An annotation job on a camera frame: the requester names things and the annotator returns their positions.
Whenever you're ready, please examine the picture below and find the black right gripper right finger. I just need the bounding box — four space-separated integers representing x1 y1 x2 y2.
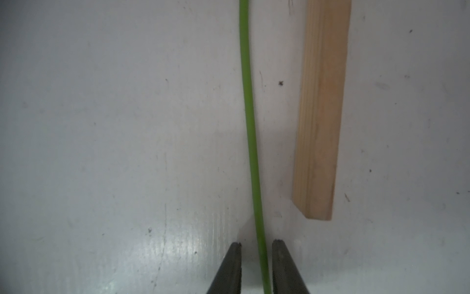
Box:
272 240 310 294

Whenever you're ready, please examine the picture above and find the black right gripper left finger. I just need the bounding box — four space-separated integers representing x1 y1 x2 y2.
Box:
207 242 242 294

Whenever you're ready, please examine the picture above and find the wooden clothes rack frame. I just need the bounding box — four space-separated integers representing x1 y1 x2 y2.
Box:
292 1 352 221

